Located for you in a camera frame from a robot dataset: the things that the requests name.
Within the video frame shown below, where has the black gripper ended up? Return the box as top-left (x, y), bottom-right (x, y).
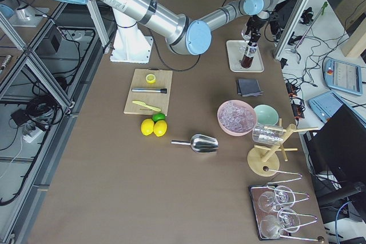
top-left (244, 15), bottom-right (270, 44)

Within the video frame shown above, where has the tea bottle white cap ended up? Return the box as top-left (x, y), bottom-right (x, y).
top-left (241, 41), bottom-right (257, 69)

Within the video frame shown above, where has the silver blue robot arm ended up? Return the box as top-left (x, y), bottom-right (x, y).
top-left (56, 0), bottom-right (279, 55)

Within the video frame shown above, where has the clear wine glass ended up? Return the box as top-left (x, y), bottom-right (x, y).
top-left (239, 28), bottom-right (250, 54)

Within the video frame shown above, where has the cream serving tray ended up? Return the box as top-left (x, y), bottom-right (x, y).
top-left (225, 39), bottom-right (265, 73)

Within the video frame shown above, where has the dark grey folded cloth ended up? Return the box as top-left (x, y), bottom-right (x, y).
top-left (236, 78), bottom-right (262, 97)

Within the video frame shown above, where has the green bowl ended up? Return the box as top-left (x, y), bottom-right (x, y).
top-left (254, 105), bottom-right (279, 125)

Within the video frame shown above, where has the pink bowl with ice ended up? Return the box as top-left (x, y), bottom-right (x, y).
top-left (217, 100), bottom-right (257, 137)

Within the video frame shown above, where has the wooden cutting board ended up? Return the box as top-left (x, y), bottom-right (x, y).
top-left (124, 69), bottom-right (173, 115)

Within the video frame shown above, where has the blue teach pendant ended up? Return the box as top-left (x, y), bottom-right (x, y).
top-left (324, 58), bottom-right (363, 96)
top-left (308, 91), bottom-right (350, 123)

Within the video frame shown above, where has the clear textured glass cup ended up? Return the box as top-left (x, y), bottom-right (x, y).
top-left (252, 123), bottom-right (285, 145)

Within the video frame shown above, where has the steel muddler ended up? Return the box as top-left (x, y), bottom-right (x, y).
top-left (131, 87), bottom-right (168, 94)

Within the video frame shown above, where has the half lemon slice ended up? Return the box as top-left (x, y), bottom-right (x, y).
top-left (145, 74), bottom-right (156, 84)

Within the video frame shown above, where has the metal ice scoop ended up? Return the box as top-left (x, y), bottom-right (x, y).
top-left (171, 134), bottom-right (219, 153)

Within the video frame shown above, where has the green lime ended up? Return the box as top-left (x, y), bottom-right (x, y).
top-left (152, 113), bottom-right (166, 122)

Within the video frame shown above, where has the wooden glass tree stand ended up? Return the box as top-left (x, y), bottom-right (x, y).
top-left (247, 124), bottom-right (319, 177)

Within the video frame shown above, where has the yellow lemon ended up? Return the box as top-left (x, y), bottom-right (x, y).
top-left (140, 118), bottom-right (154, 136)
top-left (153, 120), bottom-right (168, 137)

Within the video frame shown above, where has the yellow plastic knife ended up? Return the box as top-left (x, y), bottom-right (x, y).
top-left (132, 100), bottom-right (161, 112)

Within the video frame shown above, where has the black monitor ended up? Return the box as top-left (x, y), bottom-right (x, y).
top-left (304, 105), bottom-right (365, 184)

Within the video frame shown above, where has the upside wine glass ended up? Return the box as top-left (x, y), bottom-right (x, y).
top-left (258, 185), bottom-right (310, 213)
top-left (258, 208), bottom-right (318, 241)

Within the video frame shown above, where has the black tray with glasses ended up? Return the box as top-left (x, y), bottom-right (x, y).
top-left (248, 185), bottom-right (325, 243)

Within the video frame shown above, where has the aluminium frame post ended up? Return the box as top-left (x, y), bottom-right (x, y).
top-left (273, 0), bottom-right (309, 61)

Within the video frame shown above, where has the white pillar mount base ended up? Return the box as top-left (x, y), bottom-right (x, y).
top-left (110, 9), bottom-right (153, 64)

